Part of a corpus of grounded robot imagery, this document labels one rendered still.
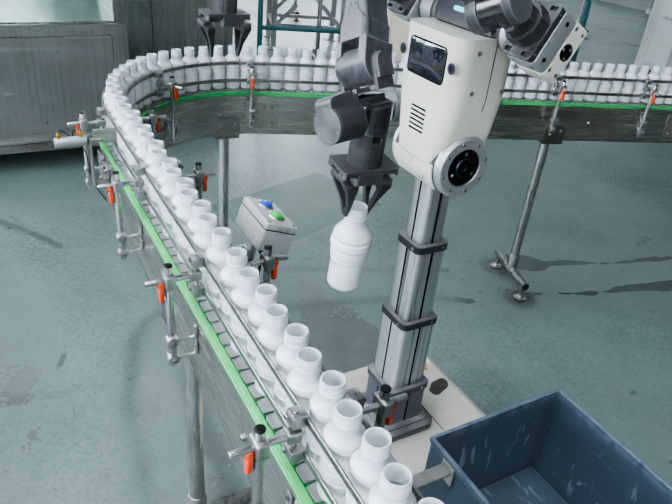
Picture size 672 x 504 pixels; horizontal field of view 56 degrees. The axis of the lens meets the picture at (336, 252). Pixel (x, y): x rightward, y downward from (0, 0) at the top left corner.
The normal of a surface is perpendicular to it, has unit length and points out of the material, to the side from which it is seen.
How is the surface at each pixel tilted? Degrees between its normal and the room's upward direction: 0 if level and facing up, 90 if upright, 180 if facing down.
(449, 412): 0
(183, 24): 90
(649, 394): 0
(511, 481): 0
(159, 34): 90
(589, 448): 90
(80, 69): 90
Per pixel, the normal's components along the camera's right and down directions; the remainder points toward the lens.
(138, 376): 0.09, -0.86
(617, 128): 0.18, 0.51
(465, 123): 0.45, 0.63
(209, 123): 0.59, 0.45
